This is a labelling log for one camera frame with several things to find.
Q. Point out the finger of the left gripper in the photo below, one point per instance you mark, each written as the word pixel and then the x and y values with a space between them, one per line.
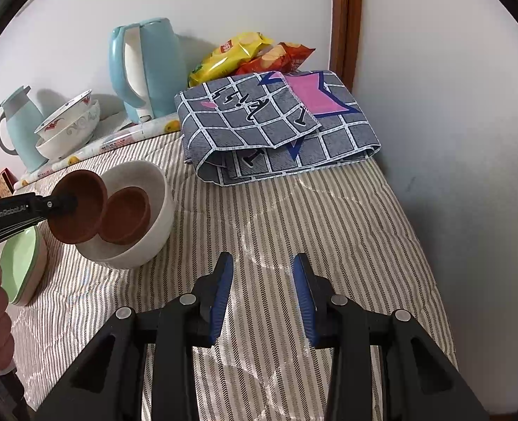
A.
pixel 59 205

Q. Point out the striped quilted table cover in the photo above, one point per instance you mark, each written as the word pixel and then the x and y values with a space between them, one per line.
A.
pixel 345 218

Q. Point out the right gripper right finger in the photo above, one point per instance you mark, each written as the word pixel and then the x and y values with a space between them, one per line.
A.
pixel 417 380

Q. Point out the patterned notebook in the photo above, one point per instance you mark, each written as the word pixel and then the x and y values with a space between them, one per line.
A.
pixel 7 182

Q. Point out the green square plate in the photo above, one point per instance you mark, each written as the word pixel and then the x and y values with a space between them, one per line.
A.
pixel 17 257

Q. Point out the blue patterned ceramic bowl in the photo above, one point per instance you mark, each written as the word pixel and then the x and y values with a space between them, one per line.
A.
pixel 64 116

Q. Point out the fruit print plastic sheet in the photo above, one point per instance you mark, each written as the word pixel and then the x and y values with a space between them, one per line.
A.
pixel 124 137

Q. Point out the brown small bowl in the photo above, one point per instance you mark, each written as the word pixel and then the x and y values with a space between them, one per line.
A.
pixel 127 217
pixel 86 199

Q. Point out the brown wooden door frame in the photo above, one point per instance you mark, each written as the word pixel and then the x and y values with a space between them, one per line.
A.
pixel 345 38

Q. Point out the grey checkered folded cloth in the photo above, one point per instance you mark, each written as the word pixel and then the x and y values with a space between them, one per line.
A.
pixel 256 126

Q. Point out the light blue electric kettle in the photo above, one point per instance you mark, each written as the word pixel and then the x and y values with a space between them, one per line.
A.
pixel 147 68

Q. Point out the yellow chips bag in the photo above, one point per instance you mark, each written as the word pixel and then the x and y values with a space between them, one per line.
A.
pixel 228 57

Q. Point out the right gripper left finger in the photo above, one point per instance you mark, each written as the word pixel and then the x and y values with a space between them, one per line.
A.
pixel 105 381

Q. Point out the large white ceramic bowl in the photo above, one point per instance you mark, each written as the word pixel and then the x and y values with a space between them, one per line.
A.
pixel 72 137

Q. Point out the light blue thermos jug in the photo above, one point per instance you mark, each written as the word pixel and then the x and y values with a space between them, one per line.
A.
pixel 22 119

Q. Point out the white floral bowl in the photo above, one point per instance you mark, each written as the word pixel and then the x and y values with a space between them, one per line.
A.
pixel 152 180

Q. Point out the red chips bag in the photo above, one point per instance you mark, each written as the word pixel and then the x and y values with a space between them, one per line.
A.
pixel 284 57

